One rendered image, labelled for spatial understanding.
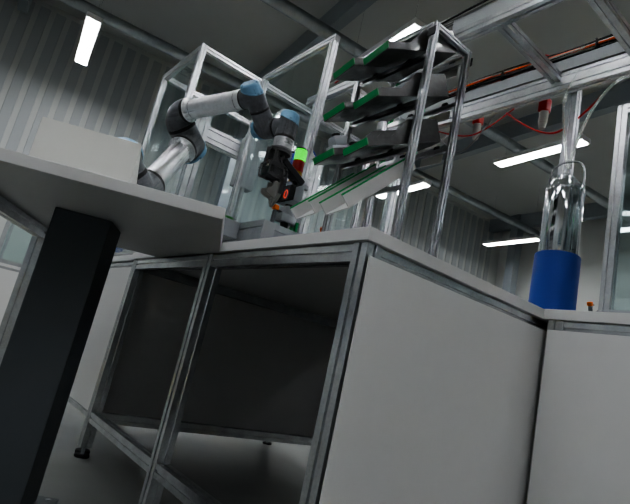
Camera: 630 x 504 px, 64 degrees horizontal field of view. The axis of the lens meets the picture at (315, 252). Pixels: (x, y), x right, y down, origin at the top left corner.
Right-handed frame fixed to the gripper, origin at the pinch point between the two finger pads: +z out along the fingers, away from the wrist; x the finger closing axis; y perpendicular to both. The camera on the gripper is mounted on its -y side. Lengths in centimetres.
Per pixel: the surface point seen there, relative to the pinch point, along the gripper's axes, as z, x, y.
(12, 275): 28, -508, 9
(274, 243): 23.3, 39.1, 19.5
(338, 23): -417, -380, -252
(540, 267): 1, 58, -79
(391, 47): -44, 48, 2
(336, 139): -16.8, 32.4, 2.6
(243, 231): 14.7, 5.3, 11.5
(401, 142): -17, 50, -8
